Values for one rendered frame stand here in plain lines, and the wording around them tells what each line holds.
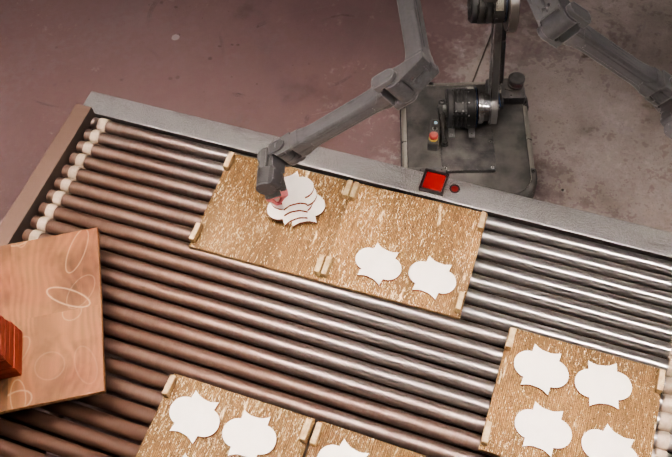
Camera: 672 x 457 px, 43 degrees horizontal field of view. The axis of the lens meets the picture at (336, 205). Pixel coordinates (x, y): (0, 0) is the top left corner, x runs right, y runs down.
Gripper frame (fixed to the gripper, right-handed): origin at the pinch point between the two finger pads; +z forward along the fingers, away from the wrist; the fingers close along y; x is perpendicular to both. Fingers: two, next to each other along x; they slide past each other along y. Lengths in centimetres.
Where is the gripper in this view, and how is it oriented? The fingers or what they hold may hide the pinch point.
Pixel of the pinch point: (275, 193)
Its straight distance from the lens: 252.9
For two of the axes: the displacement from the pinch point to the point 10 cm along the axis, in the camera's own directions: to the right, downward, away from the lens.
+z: 0.6, 5.3, 8.5
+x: 9.6, -2.5, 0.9
